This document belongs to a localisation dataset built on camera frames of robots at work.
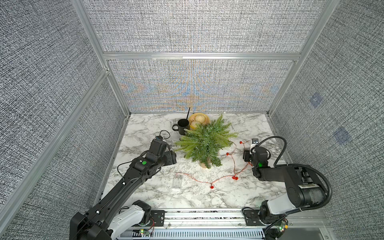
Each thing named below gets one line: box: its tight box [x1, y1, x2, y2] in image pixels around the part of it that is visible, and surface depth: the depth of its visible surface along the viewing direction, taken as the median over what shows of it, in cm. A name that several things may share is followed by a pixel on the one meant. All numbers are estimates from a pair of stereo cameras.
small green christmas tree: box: [174, 114, 239, 169], surface depth 72 cm
